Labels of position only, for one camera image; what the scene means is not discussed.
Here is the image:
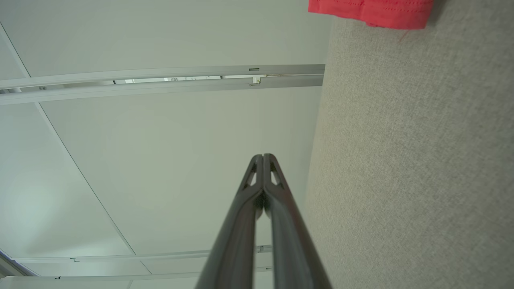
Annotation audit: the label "red shorts with white stripes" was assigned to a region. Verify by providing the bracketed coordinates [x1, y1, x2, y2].
[308, 0, 435, 30]

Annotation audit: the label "grey fabric sofa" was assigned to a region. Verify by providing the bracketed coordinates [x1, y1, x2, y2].
[303, 0, 514, 289]

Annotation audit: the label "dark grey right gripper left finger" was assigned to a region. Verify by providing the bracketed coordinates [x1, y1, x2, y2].
[195, 155, 264, 289]

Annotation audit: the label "grey double partition post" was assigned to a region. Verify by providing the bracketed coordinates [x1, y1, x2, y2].
[0, 64, 325, 106]

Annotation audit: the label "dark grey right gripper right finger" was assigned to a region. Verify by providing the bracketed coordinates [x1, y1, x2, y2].
[263, 153, 333, 289]

